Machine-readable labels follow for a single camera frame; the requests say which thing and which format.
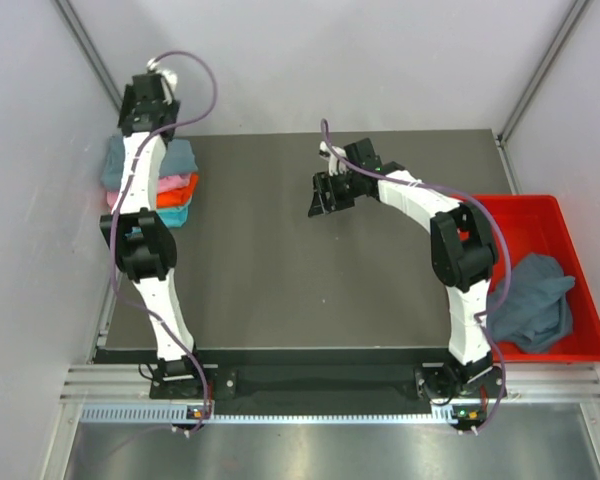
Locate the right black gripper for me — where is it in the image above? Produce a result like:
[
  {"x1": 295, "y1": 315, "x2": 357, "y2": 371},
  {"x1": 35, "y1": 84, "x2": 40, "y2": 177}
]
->
[{"x1": 308, "y1": 170, "x2": 361, "y2": 219}]

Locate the grey-blue polo shirt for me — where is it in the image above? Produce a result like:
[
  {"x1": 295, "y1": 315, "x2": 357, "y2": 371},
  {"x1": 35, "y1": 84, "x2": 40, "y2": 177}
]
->
[{"x1": 100, "y1": 135, "x2": 198, "y2": 192}]

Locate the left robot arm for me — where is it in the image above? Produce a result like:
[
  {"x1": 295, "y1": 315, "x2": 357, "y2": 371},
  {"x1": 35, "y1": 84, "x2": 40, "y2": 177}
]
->
[{"x1": 100, "y1": 70, "x2": 207, "y2": 397}]

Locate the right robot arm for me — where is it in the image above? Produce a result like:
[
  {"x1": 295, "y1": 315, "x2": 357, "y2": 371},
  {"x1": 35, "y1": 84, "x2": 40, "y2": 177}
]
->
[{"x1": 308, "y1": 138, "x2": 499, "y2": 402}]

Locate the folded pink t-shirt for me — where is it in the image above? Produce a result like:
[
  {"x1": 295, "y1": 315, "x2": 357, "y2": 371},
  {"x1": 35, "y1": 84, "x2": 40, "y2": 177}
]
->
[{"x1": 105, "y1": 173, "x2": 191, "y2": 211}]

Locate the folded orange t-shirt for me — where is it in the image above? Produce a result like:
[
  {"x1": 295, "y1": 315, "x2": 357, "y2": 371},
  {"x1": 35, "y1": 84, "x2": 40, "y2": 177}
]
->
[{"x1": 156, "y1": 173, "x2": 199, "y2": 209}]

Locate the folded teal t-shirt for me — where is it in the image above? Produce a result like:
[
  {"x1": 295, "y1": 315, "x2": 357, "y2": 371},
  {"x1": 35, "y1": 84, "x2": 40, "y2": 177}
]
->
[{"x1": 118, "y1": 206, "x2": 189, "y2": 237}]

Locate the grey-blue shirt in bin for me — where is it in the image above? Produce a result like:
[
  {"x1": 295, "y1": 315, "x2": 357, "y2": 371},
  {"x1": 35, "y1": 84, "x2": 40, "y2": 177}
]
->
[{"x1": 486, "y1": 253, "x2": 575, "y2": 354}]

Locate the red plastic bin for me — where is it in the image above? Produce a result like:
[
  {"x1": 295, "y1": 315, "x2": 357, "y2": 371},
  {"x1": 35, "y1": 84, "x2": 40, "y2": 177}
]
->
[{"x1": 476, "y1": 195, "x2": 600, "y2": 364}]

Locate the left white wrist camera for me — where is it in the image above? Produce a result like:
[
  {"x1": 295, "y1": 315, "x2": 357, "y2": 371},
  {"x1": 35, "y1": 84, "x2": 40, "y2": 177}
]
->
[{"x1": 146, "y1": 57, "x2": 178, "y2": 104}]

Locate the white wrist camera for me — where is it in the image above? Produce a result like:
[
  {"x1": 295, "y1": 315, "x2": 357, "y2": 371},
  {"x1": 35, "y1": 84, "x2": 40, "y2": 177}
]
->
[
  {"x1": 146, "y1": 57, "x2": 178, "y2": 104},
  {"x1": 319, "y1": 141, "x2": 348, "y2": 176}
]

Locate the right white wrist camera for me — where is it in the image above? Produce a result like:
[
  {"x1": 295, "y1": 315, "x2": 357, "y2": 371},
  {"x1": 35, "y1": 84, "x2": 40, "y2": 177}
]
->
[{"x1": 319, "y1": 141, "x2": 348, "y2": 176}]

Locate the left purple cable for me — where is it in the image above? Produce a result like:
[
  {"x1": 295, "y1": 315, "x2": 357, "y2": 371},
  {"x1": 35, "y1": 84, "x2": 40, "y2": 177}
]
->
[{"x1": 107, "y1": 50, "x2": 218, "y2": 436}]

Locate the purple cable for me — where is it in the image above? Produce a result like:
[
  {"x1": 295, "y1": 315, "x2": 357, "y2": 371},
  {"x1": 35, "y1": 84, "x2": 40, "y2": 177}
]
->
[
  {"x1": 319, "y1": 118, "x2": 512, "y2": 434},
  {"x1": 107, "y1": 50, "x2": 218, "y2": 436}
]

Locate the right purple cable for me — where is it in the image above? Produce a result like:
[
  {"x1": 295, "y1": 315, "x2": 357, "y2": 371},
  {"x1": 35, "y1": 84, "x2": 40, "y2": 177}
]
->
[{"x1": 319, "y1": 118, "x2": 512, "y2": 434}]

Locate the grey slotted cable duct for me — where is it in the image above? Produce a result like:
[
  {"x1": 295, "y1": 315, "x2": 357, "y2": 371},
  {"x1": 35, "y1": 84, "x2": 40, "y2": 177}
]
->
[{"x1": 79, "y1": 402, "x2": 486, "y2": 425}]

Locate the aluminium frame rail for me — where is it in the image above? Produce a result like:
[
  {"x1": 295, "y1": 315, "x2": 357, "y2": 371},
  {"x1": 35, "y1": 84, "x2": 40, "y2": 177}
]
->
[{"x1": 60, "y1": 363, "x2": 600, "y2": 403}]

